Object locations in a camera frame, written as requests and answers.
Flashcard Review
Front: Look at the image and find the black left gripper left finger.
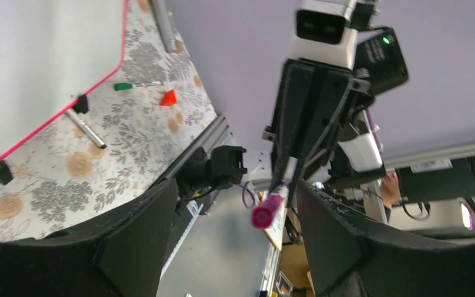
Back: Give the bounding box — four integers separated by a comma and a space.
0, 179, 178, 296

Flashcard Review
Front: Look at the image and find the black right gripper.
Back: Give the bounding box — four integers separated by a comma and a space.
268, 59, 373, 205

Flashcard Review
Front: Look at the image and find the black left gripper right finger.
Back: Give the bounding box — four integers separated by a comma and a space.
296, 182, 475, 296

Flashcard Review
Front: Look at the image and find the magenta marker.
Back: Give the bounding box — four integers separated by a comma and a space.
251, 184, 289, 229

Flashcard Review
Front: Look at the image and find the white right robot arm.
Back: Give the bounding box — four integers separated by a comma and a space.
267, 26, 409, 198

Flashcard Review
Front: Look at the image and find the left black whiteboard clip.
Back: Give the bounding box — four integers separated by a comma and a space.
0, 160, 14, 185

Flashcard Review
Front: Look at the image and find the black whiteboard clip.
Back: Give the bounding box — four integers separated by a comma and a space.
0, 160, 14, 185
72, 94, 90, 114

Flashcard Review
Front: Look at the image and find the right black whiteboard clip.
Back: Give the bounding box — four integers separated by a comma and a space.
72, 94, 90, 114

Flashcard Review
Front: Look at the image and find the pink framed whiteboard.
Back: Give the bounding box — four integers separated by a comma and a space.
0, 1, 127, 161

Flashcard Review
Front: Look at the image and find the red triangular block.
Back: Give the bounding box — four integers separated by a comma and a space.
160, 90, 178, 107

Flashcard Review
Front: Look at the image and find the floral patterned table mat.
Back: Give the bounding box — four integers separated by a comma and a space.
0, 1, 216, 241

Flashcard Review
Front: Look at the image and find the green capped marker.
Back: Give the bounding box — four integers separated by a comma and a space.
113, 81, 163, 91

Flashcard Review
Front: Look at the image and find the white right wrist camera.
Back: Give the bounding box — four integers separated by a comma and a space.
288, 0, 358, 70

